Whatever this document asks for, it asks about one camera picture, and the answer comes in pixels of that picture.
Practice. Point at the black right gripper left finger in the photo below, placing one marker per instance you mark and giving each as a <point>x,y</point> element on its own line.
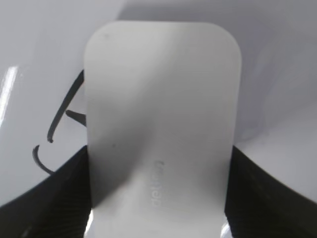
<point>58,207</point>

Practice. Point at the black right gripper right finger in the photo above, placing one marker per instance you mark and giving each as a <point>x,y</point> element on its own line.
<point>259,206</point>

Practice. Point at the white board eraser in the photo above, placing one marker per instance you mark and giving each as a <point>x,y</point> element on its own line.
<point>161,111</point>

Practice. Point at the white board with grey frame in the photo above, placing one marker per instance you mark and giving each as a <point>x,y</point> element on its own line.
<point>41,53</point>

